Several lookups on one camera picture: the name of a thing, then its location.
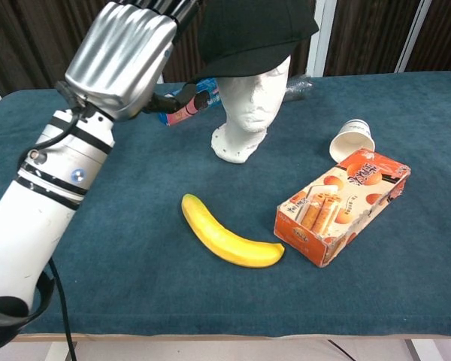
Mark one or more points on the dark brown pleated curtain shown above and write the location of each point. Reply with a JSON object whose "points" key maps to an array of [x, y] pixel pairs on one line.
{"points": [[22, 37], [447, 34], [188, 49], [361, 34]]}

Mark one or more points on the yellow banana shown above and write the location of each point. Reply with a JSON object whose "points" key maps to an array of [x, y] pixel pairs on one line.
{"points": [[225, 237]]}

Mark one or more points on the black baseball cap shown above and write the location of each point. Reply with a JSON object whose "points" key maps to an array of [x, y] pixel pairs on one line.
{"points": [[248, 34]]}

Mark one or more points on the clear plastic bottle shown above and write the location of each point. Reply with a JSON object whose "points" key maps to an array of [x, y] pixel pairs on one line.
{"points": [[298, 88]]}

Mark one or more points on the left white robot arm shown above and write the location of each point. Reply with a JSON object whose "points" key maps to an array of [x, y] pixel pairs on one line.
{"points": [[34, 218]]}

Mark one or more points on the orange biscuit box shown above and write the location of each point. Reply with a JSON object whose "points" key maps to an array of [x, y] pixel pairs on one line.
{"points": [[342, 207]]}

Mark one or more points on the blue table mat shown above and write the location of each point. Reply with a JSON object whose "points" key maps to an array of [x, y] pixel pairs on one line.
{"points": [[135, 225]]}

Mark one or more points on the white mannequin head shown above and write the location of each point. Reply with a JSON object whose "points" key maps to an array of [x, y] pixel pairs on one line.
{"points": [[248, 109]]}

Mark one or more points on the white paper cup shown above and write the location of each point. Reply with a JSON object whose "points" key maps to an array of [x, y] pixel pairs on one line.
{"points": [[351, 144]]}

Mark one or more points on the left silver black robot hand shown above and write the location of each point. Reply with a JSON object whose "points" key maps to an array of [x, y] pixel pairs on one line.
{"points": [[120, 64]]}

